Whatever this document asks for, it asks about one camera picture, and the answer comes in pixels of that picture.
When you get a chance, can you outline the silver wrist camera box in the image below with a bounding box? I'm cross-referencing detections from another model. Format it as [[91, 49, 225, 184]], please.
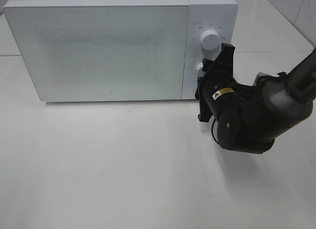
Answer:
[[253, 72, 271, 86]]

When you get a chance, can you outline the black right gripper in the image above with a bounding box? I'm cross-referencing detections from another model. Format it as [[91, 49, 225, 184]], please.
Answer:
[[195, 43, 238, 122]]

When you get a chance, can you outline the white microwave oven body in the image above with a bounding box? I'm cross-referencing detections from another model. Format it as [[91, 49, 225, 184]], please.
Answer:
[[2, 0, 238, 102]]

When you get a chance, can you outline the white microwave door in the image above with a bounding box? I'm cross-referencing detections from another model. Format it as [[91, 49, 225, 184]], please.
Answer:
[[4, 6, 188, 102]]

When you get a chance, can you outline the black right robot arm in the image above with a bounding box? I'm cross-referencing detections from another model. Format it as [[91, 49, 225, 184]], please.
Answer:
[[195, 43, 316, 154]]

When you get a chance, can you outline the upper white power knob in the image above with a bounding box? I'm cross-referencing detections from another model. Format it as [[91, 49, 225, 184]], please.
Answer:
[[199, 28, 220, 50]]

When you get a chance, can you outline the white timer knob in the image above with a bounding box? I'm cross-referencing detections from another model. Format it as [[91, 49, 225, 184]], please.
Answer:
[[195, 62, 204, 77]]

